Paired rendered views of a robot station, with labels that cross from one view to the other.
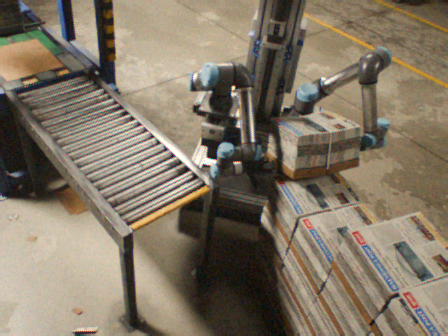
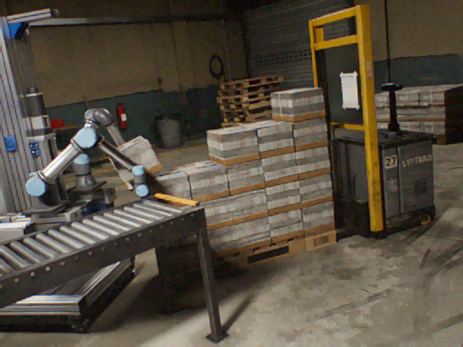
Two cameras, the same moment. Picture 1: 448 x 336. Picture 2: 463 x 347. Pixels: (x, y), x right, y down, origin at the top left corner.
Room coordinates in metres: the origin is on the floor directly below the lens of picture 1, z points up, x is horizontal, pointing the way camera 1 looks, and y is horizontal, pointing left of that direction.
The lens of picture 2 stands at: (0.59, 2.75, 1.50)
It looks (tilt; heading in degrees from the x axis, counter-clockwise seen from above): 12 degrees down; 278
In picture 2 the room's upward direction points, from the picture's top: 8 degrees counter-clockwise
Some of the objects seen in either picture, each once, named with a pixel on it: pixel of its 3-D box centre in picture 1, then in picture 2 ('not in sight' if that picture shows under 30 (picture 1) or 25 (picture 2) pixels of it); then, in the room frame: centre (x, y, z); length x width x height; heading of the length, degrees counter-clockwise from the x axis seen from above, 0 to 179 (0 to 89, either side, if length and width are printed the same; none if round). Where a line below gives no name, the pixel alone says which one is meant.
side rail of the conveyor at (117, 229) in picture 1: (59, 159); (90, 258); (1.56, 0.86, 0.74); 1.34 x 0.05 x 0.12; 47
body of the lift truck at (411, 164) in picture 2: not in sight; (384, 177); (-0.23, -1.34, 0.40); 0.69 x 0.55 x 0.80; 116
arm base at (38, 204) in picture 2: (221, 97); (44, 198); (2.17, 0.09, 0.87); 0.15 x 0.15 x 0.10
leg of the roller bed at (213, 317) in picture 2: (129, 287); (209, 284); (1.12, 0.39, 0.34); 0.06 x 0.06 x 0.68; 47
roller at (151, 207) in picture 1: (163, 201); (165, 208); (1.35, 0.27, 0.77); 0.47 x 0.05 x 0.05; 137
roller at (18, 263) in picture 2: (79, 113); (14, 259); (1.92, 0.88, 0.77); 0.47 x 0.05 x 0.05; 137
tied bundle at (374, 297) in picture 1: (396, 266); (231, 145); (1.03, -0.72, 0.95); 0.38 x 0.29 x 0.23; 116
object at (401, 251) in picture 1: (407, 249); (231, 130); (1.02, -0.72, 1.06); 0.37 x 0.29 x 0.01; 116
